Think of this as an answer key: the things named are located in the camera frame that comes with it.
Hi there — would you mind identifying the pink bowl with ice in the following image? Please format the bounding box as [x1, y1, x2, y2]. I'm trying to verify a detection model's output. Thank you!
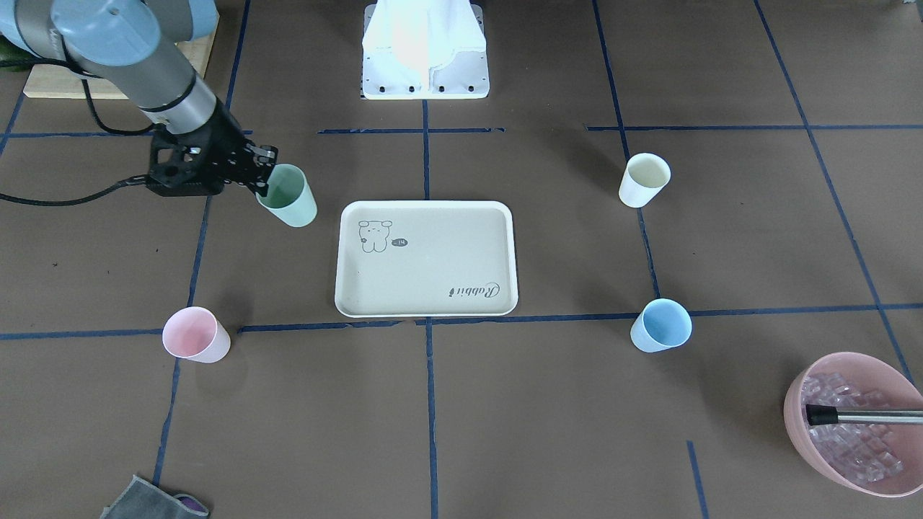
[782, 352, 922, 498]

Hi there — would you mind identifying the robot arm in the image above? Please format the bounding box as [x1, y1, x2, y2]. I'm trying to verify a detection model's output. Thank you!
[1, 1, 278, 197]

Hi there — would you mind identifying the wooden cutting board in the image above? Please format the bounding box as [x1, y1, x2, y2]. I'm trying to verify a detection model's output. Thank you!
[23, 14, 221, 100]

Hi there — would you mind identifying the cream cup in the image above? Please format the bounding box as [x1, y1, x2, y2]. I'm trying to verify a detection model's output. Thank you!
[619, 152, 671, 209]

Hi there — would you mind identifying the green cup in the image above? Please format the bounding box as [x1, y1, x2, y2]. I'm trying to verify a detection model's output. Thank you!
[256, 164, 319, 228]

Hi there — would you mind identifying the white camera pole base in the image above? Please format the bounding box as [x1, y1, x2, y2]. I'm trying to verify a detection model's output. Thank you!
[361, 1, 490, 99]

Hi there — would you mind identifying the blue cup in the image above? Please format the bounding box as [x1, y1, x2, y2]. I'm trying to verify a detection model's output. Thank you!
[630, 298, 693, 352]

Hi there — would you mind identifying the cream rabbit tray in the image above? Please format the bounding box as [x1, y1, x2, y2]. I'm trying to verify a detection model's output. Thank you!
[334, 200, 520, 319]

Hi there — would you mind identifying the pink cup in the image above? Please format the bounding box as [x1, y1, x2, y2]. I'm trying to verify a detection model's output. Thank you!
[162, 306, 231, 363]

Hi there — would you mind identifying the grey folded cloth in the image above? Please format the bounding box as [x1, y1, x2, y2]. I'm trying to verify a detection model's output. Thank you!
[100, 475, 211, 518]

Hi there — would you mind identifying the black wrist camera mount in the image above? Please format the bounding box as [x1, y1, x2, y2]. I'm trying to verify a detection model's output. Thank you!
[145, 133, 224, 197]

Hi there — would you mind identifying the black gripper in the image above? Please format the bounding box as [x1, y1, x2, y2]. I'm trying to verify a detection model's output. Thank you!
[157, 108, 279, 197]

